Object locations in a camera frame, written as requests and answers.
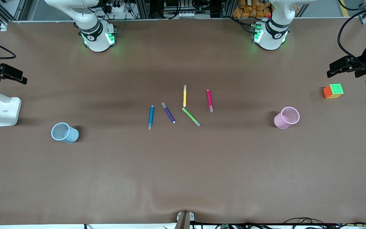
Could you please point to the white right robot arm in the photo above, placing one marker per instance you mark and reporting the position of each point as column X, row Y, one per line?
column 95, row 35

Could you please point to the purple marker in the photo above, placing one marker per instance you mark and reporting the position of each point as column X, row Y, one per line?
column 169, row 113

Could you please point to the white connector block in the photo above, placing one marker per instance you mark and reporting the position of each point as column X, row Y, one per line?
column 186, row 14

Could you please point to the pink plastic cup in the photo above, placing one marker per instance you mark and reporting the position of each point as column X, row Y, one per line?
column 281, row 122

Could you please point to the light blue plastic cup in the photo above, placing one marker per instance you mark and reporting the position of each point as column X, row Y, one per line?
column 71, row 135

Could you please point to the brown table cover sheet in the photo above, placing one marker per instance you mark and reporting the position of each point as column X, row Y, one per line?
column 183, row 175

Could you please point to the small green circuit board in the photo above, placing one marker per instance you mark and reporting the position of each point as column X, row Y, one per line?
column 225, row 226

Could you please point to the green marker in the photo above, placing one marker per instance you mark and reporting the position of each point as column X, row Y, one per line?
column 190, row 116

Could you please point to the yellow marker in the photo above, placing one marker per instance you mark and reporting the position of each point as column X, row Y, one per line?
column 185, row 97

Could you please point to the pink marker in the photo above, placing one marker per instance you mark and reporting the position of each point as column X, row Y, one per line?
column 209, row 99

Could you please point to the blue marker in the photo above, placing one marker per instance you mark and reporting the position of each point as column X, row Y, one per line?
column 151, row 116

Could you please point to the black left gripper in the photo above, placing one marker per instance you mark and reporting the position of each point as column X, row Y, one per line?
column 364, row 58

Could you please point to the white desk lamp stand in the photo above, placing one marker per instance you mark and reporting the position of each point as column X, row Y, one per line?
column 6, row 113

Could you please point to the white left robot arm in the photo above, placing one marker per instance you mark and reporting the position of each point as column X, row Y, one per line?
column 270, row 36

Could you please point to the colourful puzzle cube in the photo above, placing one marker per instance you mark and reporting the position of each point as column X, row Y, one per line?
column 333, row 91

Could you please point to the grey aluminium frame rail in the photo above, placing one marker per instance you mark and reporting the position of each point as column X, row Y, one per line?
column 8, row 12

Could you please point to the pile of orange objects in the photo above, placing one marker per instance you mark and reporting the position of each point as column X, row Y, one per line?
column 249, row 9

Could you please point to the white power strip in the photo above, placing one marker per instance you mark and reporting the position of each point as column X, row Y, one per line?
column 119, row 9

